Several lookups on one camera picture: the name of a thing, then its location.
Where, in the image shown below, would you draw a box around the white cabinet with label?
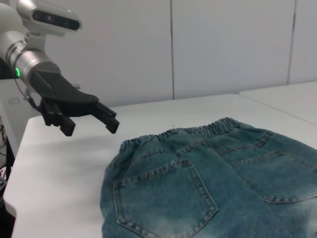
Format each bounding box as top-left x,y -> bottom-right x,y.
0,78 -> 42,159

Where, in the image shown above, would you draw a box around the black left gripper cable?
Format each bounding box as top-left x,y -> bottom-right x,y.
14,76 -> 42,113

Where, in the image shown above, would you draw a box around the blue denim shorts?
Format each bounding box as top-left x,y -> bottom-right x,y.
100,117 -> 317,238

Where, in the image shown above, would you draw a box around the black box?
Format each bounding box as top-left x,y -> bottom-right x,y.
0,57 -> 18,80

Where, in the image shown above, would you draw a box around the tangled dark cables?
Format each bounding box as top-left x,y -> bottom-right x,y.
0,116 -> 13,185

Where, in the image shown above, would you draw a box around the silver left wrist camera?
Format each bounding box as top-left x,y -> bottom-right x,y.
16,0 -> 83,50

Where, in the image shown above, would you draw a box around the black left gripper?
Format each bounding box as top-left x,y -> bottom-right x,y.
24,70 -> 120,137

